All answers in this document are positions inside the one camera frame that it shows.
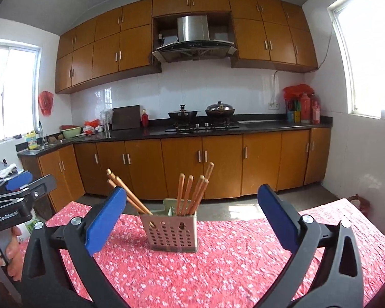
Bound red plastic bag on wall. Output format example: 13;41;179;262
38;90;54;117

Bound yellow detergent bottle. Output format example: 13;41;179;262
25;131;38;149

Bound red bag on counter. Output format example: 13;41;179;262
282;83;314;100

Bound red white packages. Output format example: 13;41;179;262
83;119;103;136

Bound black wok with handle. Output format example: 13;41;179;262
168;104;197;125

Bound upper wooden wall cabinets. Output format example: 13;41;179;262
55;0;318;94

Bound green basin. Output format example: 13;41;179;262
61;125;82;138

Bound person's left hand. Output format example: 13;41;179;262
0;227;23;282

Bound left window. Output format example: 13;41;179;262
0;40;41;143

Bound red oil bottle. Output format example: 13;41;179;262
300;93;311;124

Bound gas stove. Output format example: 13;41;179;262
165;121;240;133

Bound black wok with lid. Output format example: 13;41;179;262
205;101;235;124

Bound lower wooden kitchen cabinets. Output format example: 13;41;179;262
18;127;331;211

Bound right window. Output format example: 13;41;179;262
329;0;385;120

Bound red condiment bottle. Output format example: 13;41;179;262
312;99;321;124

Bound steel range hood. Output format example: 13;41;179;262
152;12;236;63

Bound dark cutting board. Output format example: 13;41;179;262
112;105;141;130

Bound small red bottle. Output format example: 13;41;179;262
141;109;149;128

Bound wooden chopstick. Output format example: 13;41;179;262
106;168;154;216
107;179;145;214
107;172;150;216
126;195;145;214
176;173;185;216
180;175;194;216
204;162;215;180
186;175;205;215
189;179;209;215

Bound window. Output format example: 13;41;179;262
0;40;41;143
329;0;385;120

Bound perforated green utensil holder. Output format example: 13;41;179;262
140;198;198;253

